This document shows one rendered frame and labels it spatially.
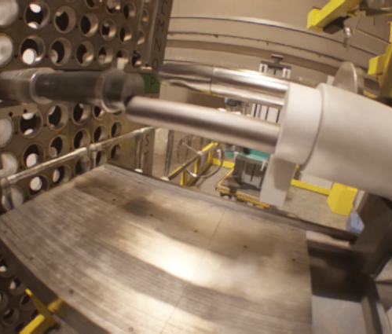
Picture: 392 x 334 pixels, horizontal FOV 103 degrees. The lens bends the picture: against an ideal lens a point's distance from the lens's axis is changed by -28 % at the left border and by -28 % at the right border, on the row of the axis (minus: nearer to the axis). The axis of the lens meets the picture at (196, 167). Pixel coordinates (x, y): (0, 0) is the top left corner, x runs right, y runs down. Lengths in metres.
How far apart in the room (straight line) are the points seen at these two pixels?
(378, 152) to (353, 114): 0.10
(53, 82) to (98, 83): 0.28
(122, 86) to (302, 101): 0.49
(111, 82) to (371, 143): 0.71
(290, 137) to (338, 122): 0.11
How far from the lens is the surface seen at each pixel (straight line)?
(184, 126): 0.60
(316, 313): 0.74
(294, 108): 0.49
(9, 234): 0.81
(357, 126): 0.51
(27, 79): 1.11
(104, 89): 0.71
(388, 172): 0.57
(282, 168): 0.66
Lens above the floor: 1.40
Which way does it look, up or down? 22 degrees down
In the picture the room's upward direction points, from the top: 9 degrees clockwise
